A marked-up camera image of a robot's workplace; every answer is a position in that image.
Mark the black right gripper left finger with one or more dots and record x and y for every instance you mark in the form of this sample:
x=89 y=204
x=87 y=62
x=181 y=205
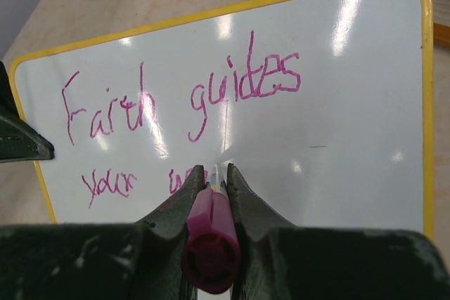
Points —
x=139 y=260

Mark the magenta marker cap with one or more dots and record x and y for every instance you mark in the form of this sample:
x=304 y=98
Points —
x=211 y=257

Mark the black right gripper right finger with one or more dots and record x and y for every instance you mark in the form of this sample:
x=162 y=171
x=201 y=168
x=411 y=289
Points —
x=283 y=261

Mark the yellow framed whiteboard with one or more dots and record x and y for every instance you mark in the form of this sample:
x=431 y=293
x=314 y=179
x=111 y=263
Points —
x=325 y=106

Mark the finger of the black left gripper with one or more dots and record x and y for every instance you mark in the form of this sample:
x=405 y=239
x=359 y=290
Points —
x=19 y=141

